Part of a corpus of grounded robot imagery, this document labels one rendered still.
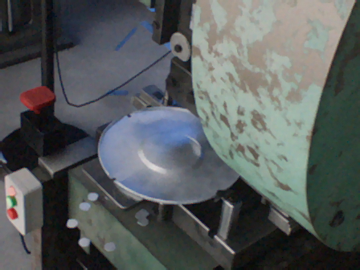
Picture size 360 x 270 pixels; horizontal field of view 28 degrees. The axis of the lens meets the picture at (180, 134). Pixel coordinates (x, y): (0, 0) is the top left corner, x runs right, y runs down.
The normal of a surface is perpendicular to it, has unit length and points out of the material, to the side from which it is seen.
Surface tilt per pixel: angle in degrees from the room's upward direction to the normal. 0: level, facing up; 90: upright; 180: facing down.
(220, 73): 97
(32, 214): 90
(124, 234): 90
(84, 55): 0
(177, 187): 0
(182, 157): 0
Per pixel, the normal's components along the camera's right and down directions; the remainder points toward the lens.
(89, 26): 0.11, -0.77
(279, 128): -0.76, 0.48
